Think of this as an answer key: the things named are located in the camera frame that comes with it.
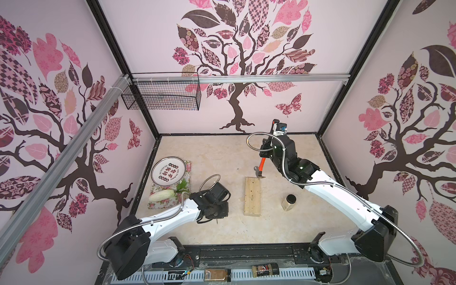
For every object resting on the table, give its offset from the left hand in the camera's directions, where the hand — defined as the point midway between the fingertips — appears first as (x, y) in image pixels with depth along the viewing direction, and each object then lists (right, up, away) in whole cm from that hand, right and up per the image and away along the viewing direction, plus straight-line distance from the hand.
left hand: (226, 216), depth 81 cm
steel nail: (-4, -3, +2) cm, 6 cm away
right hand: (+17, +36, -7) cm, 41 cm away
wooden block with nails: (+13, +7, +7) cm, 17 cm away
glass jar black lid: (+29, +7, -1) cm, 30 cm away
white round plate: (-34, +19, +19) cm, 44 cm away
